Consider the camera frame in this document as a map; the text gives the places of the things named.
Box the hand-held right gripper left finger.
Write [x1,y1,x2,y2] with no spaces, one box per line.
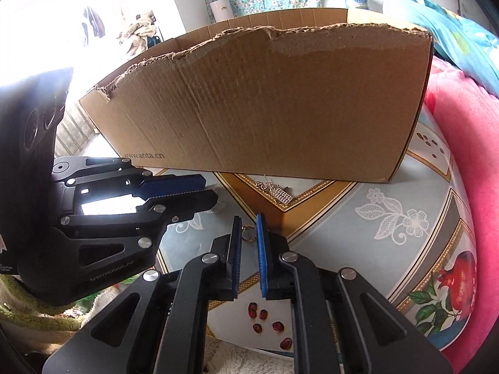
[41,215,244,374]

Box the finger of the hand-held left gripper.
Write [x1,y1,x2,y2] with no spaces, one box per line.
[58,190,220,269]
[51,156,208,204]

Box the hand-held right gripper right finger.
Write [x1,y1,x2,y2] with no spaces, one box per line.
[255,213,455,374]

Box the brown cardboard box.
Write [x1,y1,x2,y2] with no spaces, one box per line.
[78,8,434,184]

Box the metal railing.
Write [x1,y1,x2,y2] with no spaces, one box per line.
[55,101,98,157]

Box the white fluffy robe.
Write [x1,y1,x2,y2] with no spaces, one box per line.
[203,335,297,374]

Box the fruit print tablecloth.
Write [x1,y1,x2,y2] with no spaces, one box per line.
[152,105,478,353]

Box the dark hanging jacket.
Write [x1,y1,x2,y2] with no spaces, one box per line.
[83,6,106,38]

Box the pile of clothes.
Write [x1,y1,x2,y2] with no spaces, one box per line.
[119,13,160,54]

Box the pink floral blanket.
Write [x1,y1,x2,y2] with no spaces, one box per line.
[423,56,499,374]

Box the blue patterned pillow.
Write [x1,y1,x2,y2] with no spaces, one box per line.
[382,0,499,98]

